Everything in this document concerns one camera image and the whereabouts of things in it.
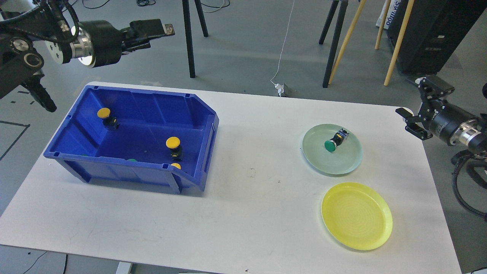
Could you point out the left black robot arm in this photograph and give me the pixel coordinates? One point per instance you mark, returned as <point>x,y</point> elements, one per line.
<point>53,21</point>

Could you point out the white power adapter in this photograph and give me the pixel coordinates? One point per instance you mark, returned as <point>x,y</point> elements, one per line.
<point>282,90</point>

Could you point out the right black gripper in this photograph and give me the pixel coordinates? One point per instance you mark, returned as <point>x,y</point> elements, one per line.
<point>449,123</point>

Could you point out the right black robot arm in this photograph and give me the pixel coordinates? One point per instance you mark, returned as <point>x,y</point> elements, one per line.
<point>470,159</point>

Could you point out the yellow push button back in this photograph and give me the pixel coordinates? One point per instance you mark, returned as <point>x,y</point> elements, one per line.
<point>109,122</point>

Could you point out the blue plastic bin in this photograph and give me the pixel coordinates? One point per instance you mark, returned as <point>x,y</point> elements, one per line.
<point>146,120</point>

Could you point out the light green plate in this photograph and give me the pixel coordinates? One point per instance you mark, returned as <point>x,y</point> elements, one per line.
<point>344,160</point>

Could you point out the black cabinet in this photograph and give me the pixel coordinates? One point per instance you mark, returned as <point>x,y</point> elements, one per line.
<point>434,31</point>

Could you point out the yellow plate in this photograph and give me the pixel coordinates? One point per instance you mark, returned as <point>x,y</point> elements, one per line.
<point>357,216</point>

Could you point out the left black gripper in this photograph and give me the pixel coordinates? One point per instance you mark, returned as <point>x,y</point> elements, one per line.
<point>103,44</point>

